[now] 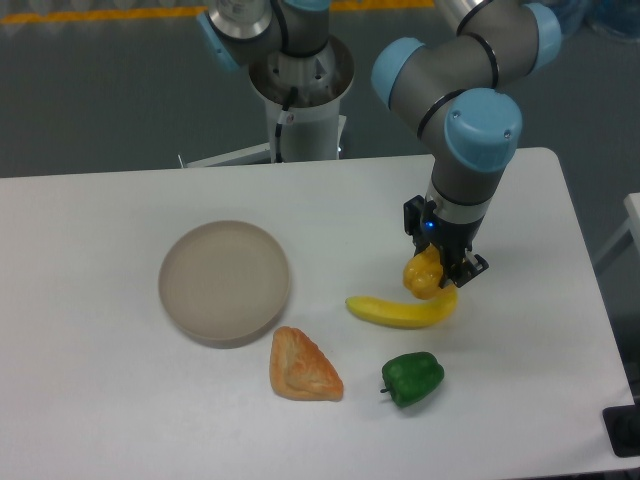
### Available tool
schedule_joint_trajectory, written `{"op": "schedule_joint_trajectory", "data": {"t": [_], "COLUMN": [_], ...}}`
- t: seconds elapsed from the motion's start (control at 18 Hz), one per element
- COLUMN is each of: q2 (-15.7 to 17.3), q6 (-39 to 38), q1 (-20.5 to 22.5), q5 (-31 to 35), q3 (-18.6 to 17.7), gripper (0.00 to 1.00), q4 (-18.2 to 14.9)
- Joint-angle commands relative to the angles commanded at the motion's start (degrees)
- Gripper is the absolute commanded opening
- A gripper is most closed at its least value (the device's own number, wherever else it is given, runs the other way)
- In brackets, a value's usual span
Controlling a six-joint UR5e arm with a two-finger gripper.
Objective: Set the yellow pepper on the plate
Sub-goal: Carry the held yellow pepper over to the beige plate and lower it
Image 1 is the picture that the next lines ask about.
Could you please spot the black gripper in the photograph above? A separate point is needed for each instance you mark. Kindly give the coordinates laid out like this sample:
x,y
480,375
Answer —
x,y
452,240

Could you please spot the yellow bell pepper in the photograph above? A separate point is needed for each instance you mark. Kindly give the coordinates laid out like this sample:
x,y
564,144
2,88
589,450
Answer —
x,y
422,274

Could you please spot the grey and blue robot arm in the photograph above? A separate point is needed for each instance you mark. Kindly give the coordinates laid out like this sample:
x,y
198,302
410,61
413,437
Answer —
x,y
449,96

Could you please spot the green bell pepper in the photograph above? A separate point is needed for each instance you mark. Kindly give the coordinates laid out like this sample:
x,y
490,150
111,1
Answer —
x,y
411,377

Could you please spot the beige round plate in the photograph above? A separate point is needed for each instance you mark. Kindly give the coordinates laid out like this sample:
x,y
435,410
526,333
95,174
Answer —
x,y
225,283

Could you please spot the yellow banana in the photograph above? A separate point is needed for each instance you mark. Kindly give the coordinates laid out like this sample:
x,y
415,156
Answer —
x,y
391,314

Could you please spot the white table at right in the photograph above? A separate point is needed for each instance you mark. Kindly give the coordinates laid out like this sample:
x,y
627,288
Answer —
x,y
625,236

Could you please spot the golden triangular pastry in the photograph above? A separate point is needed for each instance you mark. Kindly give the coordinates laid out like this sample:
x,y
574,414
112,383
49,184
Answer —
x,y
299,370

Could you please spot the black device at table edge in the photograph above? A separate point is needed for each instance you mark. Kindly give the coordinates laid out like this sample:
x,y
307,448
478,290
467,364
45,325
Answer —
x,y
622,426

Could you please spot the blue plastic bags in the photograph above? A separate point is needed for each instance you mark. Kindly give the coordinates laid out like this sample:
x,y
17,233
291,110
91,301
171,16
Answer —
x,y
616,20

